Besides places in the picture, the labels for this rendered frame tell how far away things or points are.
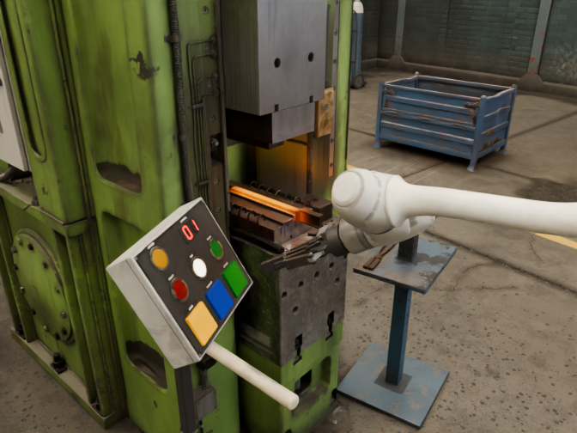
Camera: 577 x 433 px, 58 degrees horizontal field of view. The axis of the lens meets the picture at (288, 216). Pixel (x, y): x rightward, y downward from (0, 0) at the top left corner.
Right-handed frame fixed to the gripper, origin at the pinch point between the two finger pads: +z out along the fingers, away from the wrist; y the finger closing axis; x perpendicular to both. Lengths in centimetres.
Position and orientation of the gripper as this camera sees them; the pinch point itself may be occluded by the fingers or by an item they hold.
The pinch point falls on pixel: (275, 264)
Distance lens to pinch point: 131.5
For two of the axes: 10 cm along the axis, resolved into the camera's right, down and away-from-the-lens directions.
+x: -4.8, -8.5, -2.3
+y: 2.9, -4.0, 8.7
